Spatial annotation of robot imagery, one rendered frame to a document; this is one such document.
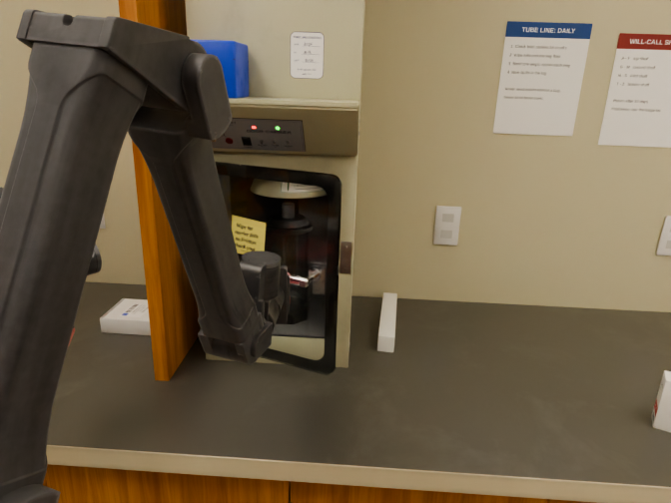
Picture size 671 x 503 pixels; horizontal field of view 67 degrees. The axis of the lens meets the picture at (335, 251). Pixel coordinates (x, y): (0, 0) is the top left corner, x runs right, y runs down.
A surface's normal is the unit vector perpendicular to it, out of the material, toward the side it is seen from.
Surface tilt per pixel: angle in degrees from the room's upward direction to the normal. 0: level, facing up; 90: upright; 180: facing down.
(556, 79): 90
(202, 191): 95
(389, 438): 0
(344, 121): 135
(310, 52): 90
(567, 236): 90
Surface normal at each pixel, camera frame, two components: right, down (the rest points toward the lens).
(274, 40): -0.06, 0.32
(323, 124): -0.07, 0.89
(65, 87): -0.22, -0.14
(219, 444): 0.04, -0.94
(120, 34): 0.95, 0.18
